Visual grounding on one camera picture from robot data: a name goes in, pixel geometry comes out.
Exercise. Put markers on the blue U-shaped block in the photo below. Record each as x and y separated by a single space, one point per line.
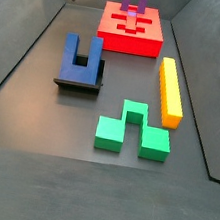
70 70

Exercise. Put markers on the black angle fixture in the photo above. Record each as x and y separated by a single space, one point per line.
82 87

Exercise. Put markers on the purple U-shaped block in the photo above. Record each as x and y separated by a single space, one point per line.
137 6

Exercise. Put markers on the red slotted base block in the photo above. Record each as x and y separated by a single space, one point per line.
129 31

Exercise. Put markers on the yellow long bar block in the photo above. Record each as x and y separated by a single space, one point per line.
171 107

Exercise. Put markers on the green zigzag block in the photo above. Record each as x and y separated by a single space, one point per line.
116 134

